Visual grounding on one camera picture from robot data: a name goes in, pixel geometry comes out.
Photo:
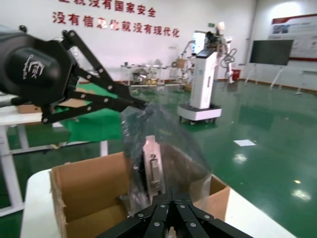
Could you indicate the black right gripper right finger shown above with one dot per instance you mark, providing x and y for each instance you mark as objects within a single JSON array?
[{"x": 193, "y": 223}]

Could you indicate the white mobile robot pedestal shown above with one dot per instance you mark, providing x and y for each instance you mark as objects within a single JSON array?
[{"x": 203, "y": 81}]

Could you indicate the grey translucent antistatic bag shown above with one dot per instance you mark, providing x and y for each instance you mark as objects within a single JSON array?
[{"x": 173, "y": 129}]

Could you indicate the small red bin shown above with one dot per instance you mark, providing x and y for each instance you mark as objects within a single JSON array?
[{"x": 236, "y": 75}]

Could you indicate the white paper sheet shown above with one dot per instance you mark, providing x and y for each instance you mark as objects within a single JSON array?
[{"x": 244, "y": 142}]

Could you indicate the brown cardboard box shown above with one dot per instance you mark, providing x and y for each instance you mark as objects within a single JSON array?
[{"x": 94, "y": 178}]

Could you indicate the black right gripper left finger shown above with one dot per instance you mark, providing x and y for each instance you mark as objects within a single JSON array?
[{"x": 151, "y": 223}]

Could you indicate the white humanoid robot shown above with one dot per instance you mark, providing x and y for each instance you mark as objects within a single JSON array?
[{"x": 224, "y": 42}]

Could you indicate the small flat cardboard carton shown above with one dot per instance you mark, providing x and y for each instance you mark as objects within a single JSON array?
[{"x": 27, "y": 109}]

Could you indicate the cluttered metal frame workbench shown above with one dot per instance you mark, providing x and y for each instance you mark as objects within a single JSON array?
[{"x": 151, "y": 80}]

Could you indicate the red framed wall poster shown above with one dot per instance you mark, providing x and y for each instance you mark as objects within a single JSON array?
[{"x": 304, "y": 37}]

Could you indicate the dark screen on stand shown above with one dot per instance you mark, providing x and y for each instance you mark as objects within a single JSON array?
[{"x": 270, "y": 50}]

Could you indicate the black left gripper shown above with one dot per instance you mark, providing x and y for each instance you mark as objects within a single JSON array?
[{"x": 32, "y": 69}]

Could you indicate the white desk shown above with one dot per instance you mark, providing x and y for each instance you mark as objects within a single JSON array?
[{"x": 15, "y": 119}]

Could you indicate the graphics card with metal bracket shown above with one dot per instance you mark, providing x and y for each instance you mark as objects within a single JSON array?
[{"x": 153, "y": 168}]

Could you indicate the bagged graphics card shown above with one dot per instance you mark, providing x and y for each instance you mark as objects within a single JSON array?
[{"x": 123, "y": 203}]

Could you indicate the small brown carton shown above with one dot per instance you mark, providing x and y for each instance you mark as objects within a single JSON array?
[{"x": 181, "y": 63}]

